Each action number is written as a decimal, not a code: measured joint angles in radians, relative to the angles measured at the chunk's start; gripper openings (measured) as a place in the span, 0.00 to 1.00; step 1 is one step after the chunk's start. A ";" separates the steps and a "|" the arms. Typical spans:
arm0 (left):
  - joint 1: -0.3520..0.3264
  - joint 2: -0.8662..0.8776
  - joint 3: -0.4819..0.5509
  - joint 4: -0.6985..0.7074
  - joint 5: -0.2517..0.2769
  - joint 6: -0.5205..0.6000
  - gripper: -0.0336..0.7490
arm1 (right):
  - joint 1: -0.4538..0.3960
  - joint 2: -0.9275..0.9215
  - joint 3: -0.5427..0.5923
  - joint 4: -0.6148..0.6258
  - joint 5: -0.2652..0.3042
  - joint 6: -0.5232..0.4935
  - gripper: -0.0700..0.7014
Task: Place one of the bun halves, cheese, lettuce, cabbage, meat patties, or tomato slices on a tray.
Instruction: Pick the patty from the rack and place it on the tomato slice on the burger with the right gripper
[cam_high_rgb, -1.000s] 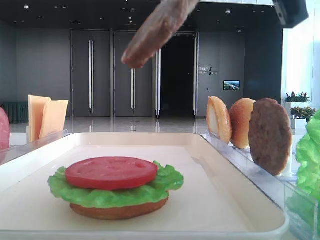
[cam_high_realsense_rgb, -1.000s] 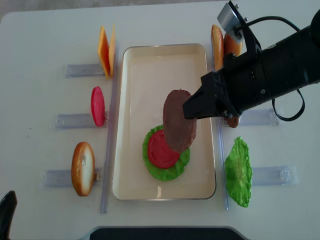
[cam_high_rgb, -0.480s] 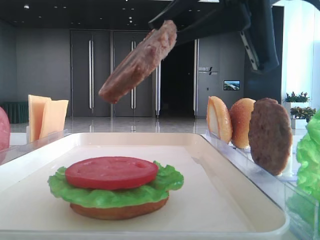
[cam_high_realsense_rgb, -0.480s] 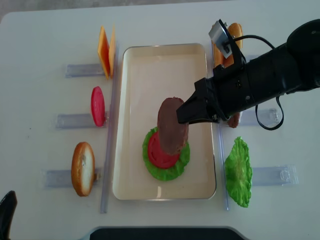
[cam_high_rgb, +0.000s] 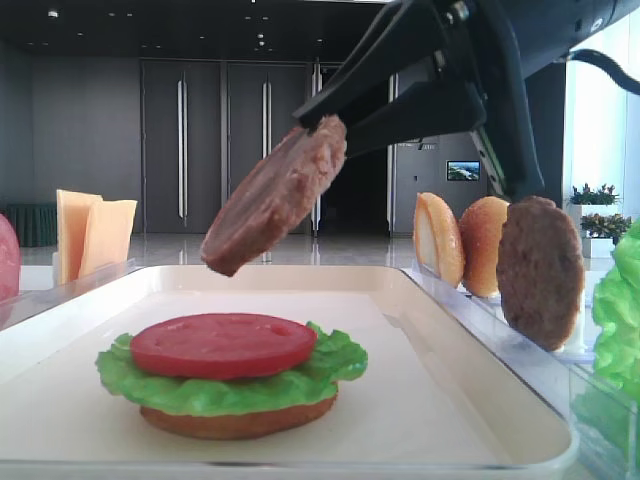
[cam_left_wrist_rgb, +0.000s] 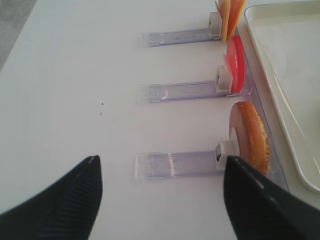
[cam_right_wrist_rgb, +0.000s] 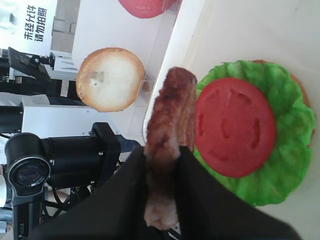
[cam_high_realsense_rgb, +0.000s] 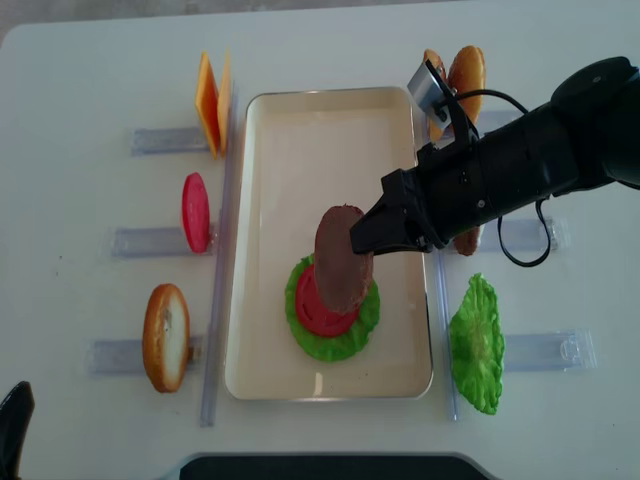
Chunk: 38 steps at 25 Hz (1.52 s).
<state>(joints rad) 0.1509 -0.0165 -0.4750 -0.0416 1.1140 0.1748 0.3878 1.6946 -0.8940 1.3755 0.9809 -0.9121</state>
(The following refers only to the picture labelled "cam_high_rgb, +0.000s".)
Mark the clear holder rack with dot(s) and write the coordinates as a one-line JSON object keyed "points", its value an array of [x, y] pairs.
{"points": [[29, 304], [606, 419]]}

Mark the green lettuce leaf in holder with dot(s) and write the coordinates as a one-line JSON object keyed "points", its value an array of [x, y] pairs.
{"points": [[615, 309]]}

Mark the bread slice right near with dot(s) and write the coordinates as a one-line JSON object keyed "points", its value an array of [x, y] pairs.
{"points": [[437, 239]]}

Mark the wall display screen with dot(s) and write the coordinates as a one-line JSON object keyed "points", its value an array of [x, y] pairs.
{"points": [[467, 171]]}

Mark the red tomato slice on tray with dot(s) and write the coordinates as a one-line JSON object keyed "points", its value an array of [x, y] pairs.
{"points": [[222, 346]]}

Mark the clear left holder rack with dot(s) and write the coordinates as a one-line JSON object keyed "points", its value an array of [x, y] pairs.
{"points": [[29, 304]]}

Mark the brown meat patty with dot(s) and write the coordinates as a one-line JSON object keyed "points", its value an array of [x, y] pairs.
{"points": [[540, 272], [274, 198]]}

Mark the tomato slice in holder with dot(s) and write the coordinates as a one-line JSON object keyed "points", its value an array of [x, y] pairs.
{"points": [[10, 260]]}

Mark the clear right holder rack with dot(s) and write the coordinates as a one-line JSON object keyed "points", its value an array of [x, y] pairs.
{"points": [[606, 419]]}

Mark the orange cheese slice outer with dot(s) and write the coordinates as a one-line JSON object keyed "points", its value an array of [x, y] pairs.
{"points": [[72, 214]]}

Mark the bottom bread on tray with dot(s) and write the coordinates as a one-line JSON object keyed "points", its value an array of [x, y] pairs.
{"points": [[238, 427]]}

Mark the potted plants planter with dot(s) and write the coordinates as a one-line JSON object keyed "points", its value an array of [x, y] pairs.
{"points": [[598, 218]]}

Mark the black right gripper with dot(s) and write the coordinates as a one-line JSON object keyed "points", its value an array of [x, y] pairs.
{"points": [[484, 51]]}

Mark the cream rectangular tray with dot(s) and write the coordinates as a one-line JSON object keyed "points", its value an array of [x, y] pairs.
{"points": [[419, 397]]}

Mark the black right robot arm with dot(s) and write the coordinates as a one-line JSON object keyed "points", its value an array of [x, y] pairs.
{"points": [[482, 52]]}

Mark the yellow cheese slice inner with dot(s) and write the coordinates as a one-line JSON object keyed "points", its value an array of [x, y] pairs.
{"points": [[108, 232]]}

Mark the bread slice right far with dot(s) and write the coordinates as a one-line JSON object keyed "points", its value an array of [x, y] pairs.
{"points": [[481, 230]]}

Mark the bread slice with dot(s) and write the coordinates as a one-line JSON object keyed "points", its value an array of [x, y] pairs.
{"points": [[481, 230], [437, 239]]}

